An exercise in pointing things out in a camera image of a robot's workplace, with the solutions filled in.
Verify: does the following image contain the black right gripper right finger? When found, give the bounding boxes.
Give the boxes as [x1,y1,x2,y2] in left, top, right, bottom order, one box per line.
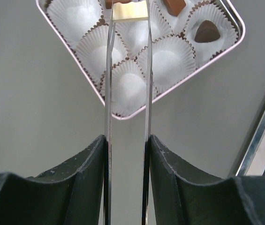
[150,135,265,225]

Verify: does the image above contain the dark heart chocolate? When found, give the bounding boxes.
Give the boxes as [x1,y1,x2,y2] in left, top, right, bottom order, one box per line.
[194,20,221,43]

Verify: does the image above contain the steel tweezers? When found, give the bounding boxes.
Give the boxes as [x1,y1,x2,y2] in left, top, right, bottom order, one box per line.
[104,0,153,225]

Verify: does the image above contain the white square chocolate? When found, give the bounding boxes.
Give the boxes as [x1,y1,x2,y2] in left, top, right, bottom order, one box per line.
[112,0,149,23]

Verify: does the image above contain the pink chocolate tin box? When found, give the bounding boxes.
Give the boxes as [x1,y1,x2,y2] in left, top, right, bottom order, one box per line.
[36,0,245,120]

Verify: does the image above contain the brown chocolate bar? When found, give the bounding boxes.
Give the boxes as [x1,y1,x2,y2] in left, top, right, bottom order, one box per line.
[163,0,187,17]

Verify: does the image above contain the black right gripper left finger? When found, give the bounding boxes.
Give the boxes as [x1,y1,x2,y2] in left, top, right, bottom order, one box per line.
[0,135,105,225]

